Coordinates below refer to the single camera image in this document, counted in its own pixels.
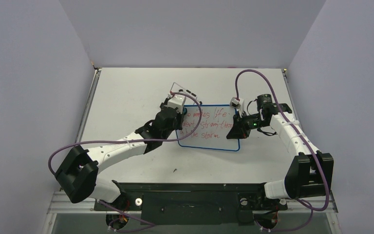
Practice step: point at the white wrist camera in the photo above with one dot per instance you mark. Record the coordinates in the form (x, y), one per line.
(176, 102)
(238, 105)

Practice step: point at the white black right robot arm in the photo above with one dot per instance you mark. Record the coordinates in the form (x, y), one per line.
(310, 172)

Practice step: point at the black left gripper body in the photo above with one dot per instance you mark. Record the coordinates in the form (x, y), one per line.
(177, 125)

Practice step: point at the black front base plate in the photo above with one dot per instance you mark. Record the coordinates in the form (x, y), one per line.
(195, 204)

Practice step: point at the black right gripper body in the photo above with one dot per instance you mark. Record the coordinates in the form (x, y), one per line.
(241, 123)

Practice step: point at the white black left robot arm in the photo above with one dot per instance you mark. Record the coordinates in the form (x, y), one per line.
(78, 173)

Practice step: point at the wire whiteboard stand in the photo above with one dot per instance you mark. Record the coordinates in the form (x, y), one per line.
(177, 88)

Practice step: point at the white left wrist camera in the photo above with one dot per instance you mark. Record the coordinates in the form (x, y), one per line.
(176, 102)

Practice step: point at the aluminium table edge rail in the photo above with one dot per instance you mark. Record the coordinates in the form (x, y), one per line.
(88, 104)

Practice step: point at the blue framed whiteboard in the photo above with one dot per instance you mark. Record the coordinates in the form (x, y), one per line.
(208, 130)

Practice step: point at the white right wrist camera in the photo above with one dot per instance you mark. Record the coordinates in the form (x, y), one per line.
(238, 105)

